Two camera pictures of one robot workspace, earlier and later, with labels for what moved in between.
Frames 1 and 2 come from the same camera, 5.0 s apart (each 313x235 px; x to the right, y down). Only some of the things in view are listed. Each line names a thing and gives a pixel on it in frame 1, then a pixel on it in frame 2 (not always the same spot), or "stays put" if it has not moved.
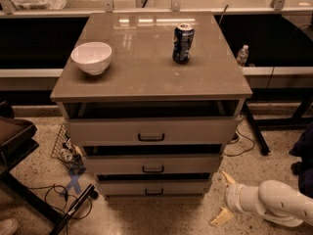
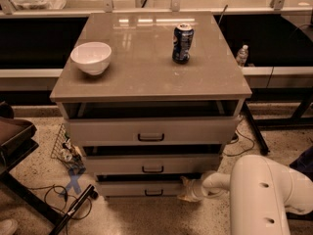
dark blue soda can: (183, 41) stays put
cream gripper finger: (222, 216) to (183, 197)
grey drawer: (156, 164) stays put
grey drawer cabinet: (153, 98) stays put
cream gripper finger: (229, 178) to (186, 181)
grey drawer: (156, 189) stays put
